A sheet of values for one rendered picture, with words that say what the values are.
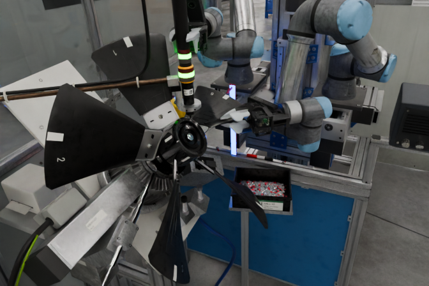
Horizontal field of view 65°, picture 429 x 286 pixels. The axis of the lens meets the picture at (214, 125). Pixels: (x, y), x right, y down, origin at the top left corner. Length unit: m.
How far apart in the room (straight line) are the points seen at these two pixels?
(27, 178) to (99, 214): 0.55
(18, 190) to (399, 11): 2.36
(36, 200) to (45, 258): 0.52
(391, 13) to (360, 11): 1.50
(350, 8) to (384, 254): 1.63
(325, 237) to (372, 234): 0.85
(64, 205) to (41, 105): 0.33
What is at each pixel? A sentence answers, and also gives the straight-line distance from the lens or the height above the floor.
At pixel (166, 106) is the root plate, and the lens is 0.97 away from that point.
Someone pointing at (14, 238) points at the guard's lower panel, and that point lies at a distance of 1.62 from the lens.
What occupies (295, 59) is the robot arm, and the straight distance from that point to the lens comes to 1.19.
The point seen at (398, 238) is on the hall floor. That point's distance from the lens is 2.49.
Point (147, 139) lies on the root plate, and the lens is 0.89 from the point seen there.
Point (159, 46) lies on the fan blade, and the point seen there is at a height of 1.41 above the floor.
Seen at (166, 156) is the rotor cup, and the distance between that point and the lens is 0.91.
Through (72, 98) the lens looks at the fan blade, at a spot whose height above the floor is 1.40.
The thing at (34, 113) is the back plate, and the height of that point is 1.28.
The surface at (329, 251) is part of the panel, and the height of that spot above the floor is 0.43.
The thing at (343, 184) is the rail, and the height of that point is 0.84.
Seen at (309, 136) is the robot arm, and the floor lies 1.09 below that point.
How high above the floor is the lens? 1.70
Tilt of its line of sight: 30 degrees down
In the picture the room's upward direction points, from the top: 3 degrees counter-clockwise
